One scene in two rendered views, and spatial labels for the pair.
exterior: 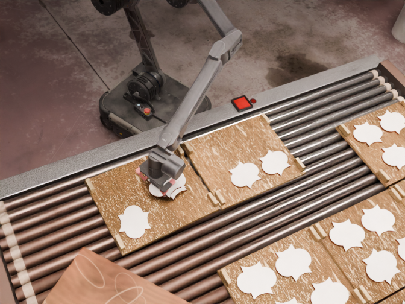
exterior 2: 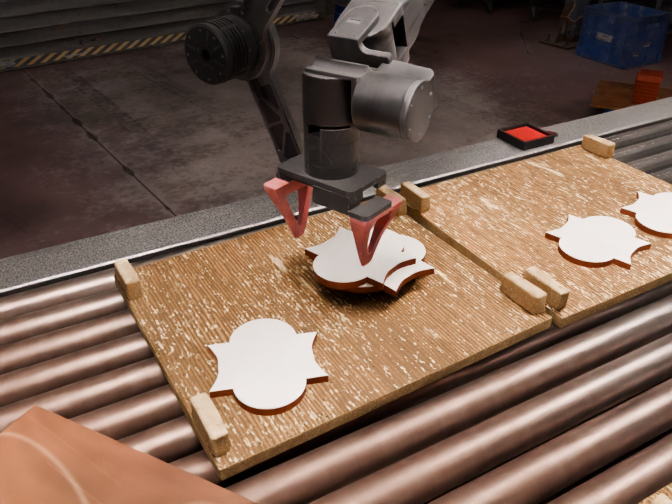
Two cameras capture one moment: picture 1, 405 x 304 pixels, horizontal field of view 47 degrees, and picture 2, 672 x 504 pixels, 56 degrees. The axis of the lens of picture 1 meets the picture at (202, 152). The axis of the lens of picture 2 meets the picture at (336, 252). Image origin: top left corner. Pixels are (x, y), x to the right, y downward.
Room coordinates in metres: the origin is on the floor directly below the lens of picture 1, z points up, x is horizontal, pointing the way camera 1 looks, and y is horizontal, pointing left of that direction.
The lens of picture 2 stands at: (0.33, 0.06, 1.39)
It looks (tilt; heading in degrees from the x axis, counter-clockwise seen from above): 33 degrees down; 8
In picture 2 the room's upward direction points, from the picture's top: straight up
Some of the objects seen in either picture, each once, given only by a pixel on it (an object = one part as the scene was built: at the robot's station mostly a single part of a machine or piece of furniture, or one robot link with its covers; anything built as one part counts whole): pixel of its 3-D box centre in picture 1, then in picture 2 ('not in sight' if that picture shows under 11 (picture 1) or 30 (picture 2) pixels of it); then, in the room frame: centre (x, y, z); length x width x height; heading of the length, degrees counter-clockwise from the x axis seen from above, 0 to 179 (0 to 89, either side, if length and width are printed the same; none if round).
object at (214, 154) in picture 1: (243, 158); (573, 216); (1.19, -0.17, 0.93); 0.41 x 0.35 x 0.02; 127
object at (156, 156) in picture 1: (158, 159); (336, 95); (0.93, 0.15, 1.19); 0.07 x 0.06 x 0.07; 65
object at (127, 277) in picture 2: (90, 186); (128, 278); (0.91, 0.40, 0.95); 0.06 x 0.02 x 0.03; 39
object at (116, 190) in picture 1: (151, 195); (322, 299); (0.93, 0.16, 0.93); 0.41 x 0.35 x 0.02; 129
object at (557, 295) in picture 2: (219, 198); (545, 287); (0.97, -0.10, 0.95); 0.06 x 0.02 x 0.03; 37
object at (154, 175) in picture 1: (155, 169); (331, 152); (0.93, 0.15, 1.12); 0.10 x 0.07 x 0.07; 59
